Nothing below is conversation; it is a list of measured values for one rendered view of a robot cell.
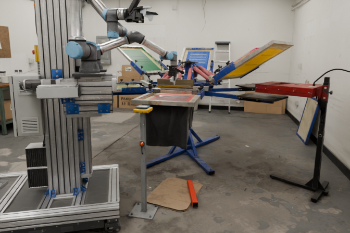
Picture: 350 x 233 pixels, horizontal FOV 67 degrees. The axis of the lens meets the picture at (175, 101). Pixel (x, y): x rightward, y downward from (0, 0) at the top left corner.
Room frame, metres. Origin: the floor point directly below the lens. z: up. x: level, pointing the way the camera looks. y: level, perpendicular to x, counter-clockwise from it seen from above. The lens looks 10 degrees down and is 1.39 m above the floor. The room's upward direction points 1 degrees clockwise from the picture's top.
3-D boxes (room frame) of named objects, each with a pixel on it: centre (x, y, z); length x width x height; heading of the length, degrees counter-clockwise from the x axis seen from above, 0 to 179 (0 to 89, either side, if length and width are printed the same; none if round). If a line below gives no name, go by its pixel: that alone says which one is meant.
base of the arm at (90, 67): (2.02, 0.65, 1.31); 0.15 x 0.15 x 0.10
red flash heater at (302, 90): (2.81, -1.24, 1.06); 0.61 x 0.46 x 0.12; 48
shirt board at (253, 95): (3.31, -0.68, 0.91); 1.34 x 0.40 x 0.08; 48
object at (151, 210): (2.20, 0.27, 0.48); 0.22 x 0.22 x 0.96; 78
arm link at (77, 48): (1.88, 0.68, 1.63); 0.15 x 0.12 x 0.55; 167
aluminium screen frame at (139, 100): (2.73, 0.04, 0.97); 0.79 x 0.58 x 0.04; 168
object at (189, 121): (2.63, -0.16, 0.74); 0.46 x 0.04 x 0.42; 168
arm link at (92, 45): (2.01, 0.65, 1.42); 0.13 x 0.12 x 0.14; 167
